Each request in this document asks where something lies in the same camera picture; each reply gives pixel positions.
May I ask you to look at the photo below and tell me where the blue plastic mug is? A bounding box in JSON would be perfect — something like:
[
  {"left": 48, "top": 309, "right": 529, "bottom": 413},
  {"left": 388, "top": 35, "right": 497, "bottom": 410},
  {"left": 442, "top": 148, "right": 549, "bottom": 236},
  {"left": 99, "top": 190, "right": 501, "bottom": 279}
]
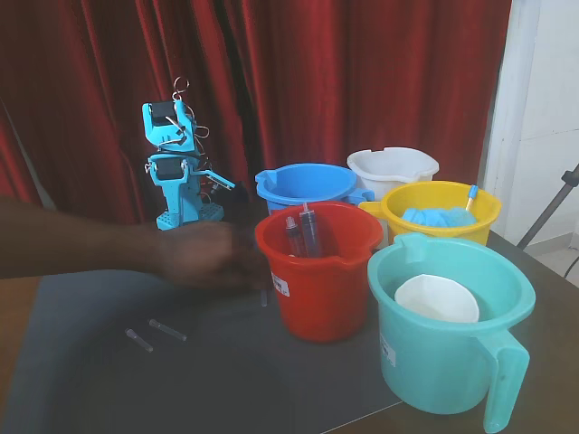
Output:
[{"left": 254, "top": 162, "right": 376, "bottom": 216}]

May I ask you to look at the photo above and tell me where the blue crumpled cloth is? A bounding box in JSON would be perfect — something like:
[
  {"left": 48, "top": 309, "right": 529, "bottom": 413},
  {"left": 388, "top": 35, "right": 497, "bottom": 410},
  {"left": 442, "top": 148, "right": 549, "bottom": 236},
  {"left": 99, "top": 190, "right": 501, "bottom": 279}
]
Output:
[{"left": 401, "top": 206, "right": 479, "bottom": 227}]

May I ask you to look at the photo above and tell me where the large clear syringe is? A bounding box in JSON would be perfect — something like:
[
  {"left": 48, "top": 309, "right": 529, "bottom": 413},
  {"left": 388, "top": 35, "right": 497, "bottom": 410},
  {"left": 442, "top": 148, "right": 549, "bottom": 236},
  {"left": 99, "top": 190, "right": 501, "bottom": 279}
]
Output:
[{"left": 299, "top": 203, "right": 323, "bottom": 259}]

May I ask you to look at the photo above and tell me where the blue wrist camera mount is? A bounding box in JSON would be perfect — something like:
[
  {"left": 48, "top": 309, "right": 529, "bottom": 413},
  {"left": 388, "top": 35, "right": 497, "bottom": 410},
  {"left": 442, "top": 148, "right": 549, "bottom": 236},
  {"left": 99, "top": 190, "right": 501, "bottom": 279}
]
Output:
[{"left": 198, "top": 169, "right": 237, "bottom": 191}]

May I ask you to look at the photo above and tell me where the black power adapter box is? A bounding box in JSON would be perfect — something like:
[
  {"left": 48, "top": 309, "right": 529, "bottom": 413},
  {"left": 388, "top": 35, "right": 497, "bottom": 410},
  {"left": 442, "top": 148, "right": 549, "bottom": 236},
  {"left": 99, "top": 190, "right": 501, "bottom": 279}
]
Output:
[{"left": 225, "top": 180, "right": 251, "bottom": 223}]

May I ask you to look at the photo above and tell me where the white plastic mug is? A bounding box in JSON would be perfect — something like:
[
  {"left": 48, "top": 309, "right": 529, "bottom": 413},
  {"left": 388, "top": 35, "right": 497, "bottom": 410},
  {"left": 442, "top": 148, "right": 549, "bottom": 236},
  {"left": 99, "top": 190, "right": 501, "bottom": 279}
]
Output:
[{"left": 346, "top": 146, "right": 440, "bottom": 196}]

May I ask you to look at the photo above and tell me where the yellow plastic mug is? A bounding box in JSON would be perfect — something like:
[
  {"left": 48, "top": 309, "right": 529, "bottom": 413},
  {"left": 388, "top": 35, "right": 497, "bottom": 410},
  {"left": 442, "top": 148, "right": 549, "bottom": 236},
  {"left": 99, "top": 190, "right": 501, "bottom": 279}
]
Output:
[{"left": 358, "top": 180, "right": 502, "bottom": 248}]

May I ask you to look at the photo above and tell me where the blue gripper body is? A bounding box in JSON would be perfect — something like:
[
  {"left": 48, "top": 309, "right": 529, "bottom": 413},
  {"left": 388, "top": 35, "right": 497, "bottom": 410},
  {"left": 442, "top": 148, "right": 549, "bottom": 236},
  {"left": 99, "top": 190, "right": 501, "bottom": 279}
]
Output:
[{"left": 144, "top": 153, "right": 201, "bottom": 185}]

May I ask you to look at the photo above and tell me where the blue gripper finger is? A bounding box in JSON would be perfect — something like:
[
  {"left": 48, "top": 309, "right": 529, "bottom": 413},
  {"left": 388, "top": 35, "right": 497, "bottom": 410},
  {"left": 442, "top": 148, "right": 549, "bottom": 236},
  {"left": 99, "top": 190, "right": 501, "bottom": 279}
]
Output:
[
  {"left": 157, "top": 180, "right": 185, "bottom": 231},
  {"left": 183, "top": 178, "right": 201, "bottom": 223}
]

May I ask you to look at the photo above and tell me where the person's forearm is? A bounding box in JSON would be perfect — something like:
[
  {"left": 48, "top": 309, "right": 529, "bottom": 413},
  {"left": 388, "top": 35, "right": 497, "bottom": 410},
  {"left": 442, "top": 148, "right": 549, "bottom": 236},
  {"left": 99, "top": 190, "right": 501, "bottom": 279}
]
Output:
[{"left": 0, "top": 193, "right": 165, "bottom": 281}]

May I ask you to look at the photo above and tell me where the teal plastic mug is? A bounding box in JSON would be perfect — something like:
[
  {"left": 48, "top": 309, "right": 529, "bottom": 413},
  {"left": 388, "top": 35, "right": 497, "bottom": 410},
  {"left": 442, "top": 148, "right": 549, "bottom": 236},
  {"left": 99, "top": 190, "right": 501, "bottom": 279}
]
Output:
[{"left": 366, "top": 232, "right": 537, "bottom": 434}]

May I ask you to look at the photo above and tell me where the red plastic mug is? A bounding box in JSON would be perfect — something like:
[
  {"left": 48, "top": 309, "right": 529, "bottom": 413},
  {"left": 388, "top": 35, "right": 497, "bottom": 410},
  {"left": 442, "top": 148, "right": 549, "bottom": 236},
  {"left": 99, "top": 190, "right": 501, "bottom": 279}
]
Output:
[{"left": 254, "top": 201, "right": 384, "bottom": 344}]

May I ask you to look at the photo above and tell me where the small clear syringe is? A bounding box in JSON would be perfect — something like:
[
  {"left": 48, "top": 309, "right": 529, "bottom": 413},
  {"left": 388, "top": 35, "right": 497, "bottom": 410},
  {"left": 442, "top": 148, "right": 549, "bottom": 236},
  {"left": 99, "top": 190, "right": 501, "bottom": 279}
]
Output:
[{"left": 284, "top": 215, "right": 303, "bottom": 258}]

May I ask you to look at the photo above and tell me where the white cup face mask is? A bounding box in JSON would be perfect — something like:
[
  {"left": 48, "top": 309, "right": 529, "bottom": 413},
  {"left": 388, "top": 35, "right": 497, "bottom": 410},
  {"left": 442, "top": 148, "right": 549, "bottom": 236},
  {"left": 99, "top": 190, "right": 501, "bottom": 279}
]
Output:
[{"left": 394, "top": 274, "right": 480, "bottom": 324}]

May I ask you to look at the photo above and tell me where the red curtain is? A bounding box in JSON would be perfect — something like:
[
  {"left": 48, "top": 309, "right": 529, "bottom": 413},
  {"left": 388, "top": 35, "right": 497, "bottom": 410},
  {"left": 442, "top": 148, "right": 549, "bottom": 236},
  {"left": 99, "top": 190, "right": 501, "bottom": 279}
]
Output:
[{"left": 0, "top": 0, "right": 515, "bottom": 236}]

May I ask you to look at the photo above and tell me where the grey table mat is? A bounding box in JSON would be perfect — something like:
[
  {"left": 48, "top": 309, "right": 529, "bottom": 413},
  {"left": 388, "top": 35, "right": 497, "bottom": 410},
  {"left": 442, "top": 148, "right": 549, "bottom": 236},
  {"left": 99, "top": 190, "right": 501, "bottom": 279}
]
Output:
[{"left": 6, "top": 225, "right": 408, "bottom": 434}]

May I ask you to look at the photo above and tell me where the person's hand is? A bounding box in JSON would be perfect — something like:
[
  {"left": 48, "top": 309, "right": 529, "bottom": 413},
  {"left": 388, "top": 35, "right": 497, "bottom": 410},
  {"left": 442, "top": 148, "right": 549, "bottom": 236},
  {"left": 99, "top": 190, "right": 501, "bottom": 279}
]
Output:
[{"left": 156, "top": 221, "right": 272, "bottom": 296}]

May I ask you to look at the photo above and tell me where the black tripod leg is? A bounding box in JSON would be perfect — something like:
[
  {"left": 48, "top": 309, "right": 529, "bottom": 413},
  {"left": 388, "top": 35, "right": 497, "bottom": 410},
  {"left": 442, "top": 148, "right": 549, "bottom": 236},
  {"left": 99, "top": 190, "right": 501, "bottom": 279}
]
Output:
[{"left": 517, "top": 165, "right": 579, "bottom": 250}]

